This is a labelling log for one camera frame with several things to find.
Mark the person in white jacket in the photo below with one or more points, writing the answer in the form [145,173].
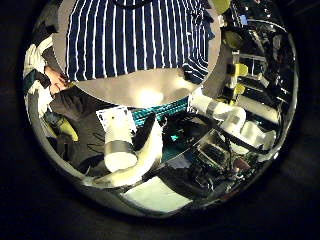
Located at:
[33,60]

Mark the white flat sheet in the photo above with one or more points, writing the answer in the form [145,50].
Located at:
[156,196]

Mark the white shelving rack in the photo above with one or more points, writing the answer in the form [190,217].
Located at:
[258,107]

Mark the yellow chair under person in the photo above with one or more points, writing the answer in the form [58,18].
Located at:
[68,130]

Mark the blue white striped shirt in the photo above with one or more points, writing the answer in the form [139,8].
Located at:
[133,40]

